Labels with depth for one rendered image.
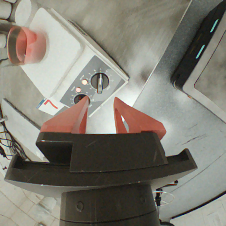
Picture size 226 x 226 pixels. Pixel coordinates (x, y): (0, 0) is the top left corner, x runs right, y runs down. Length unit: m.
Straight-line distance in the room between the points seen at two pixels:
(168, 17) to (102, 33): 0.13
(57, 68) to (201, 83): 0.66
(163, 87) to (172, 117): 0.31
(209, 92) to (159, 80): 0.44
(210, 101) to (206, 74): 0.16
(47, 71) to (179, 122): 1.11
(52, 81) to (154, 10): 0.23
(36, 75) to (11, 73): 0.29
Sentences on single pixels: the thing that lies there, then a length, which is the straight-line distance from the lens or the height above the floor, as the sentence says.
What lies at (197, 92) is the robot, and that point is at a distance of 0.70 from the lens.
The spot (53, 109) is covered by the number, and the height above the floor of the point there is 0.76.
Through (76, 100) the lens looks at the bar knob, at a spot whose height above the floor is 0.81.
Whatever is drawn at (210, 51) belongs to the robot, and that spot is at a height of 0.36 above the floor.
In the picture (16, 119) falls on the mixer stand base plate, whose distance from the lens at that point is 0.57.
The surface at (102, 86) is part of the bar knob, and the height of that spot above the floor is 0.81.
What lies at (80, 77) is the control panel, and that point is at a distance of 0.19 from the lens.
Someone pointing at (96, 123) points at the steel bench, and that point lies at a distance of 0.28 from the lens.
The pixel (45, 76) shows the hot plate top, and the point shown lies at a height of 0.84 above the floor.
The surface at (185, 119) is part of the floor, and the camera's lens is 1.16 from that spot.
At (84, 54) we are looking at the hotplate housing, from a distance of 0.18.
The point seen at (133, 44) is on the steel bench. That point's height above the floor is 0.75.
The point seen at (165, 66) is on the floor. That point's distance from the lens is 0.99.
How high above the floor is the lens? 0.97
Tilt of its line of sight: 63 degrees down
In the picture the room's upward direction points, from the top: 145 degrees counter-clockwise
